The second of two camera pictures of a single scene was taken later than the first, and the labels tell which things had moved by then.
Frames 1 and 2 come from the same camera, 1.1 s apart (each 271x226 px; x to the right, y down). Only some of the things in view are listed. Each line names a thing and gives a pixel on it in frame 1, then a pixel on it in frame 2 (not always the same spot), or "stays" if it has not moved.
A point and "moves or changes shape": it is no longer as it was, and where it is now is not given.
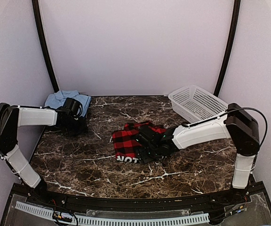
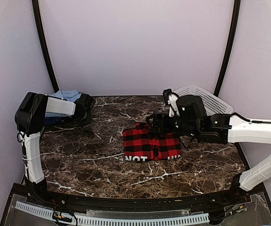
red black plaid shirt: x=125 y=146 moves or changes shape
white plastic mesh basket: x=194 y=103 stays
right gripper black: x=142 y=157 -> x=164 y=128
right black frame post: x=237 y=6 stays
